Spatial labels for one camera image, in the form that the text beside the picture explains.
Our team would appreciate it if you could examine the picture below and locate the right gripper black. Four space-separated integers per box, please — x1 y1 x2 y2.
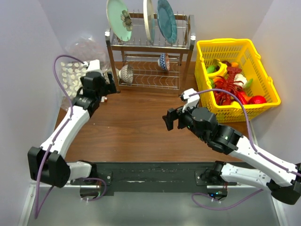
162 101 207 141

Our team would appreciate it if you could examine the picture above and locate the red toy lobster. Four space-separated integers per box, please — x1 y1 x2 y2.
214 66 246 105

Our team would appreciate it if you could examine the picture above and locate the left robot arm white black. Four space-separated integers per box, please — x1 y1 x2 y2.
28 71 117 188

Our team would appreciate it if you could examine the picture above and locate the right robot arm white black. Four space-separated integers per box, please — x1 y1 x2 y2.
162 107 301 205

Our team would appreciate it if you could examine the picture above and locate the polka dot bag stack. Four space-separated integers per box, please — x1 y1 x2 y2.
61 61 88 99

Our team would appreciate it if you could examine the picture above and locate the crumpled clear plastic bag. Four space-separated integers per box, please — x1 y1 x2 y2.
65 35 111 72

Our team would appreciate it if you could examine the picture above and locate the patterned grey bowl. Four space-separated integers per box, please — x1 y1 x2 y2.
119 64 134 84

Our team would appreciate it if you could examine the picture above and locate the metal dish rack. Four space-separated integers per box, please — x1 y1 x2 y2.
104 12 196 94

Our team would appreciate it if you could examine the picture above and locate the blue patterned bowl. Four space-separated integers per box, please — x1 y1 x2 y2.
158 53 170 71

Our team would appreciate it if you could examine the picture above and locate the green toy cucumber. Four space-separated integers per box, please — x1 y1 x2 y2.
206 65 217 74

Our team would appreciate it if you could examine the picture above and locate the yellow toy banana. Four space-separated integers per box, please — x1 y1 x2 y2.
207 58 228 79

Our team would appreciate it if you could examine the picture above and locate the mint green flower plate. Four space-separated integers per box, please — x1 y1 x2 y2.
106 0 133 42

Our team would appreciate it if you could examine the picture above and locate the white toy cauliflower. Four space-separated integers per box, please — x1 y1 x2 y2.
234 73 247 88

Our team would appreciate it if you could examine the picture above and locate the cream rimmed plate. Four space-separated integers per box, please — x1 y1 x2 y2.
143 0 155 45

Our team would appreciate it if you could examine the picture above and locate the dark teal plate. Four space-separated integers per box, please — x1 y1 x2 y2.
157 0 177 44

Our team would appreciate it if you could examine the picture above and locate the green toy vegetable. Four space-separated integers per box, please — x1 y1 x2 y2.
243 79 253 89

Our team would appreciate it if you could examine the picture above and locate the red toy apple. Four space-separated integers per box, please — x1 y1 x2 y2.
248 95 267 105

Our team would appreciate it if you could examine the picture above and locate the yellow plastic basket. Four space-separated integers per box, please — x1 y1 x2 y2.
195 38 281 122

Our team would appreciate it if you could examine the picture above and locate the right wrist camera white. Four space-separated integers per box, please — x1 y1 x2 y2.
180 88 200 113

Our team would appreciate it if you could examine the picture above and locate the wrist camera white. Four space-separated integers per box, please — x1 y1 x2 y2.
180 88 200 113
83 59 103 75

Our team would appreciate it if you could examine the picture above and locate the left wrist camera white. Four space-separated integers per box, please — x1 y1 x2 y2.
83 59 103 75

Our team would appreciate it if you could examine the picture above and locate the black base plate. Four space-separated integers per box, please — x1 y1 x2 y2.
70 161 238 197

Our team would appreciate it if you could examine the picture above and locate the aluminium rail frame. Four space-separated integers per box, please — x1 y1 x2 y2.
18 183 89 226

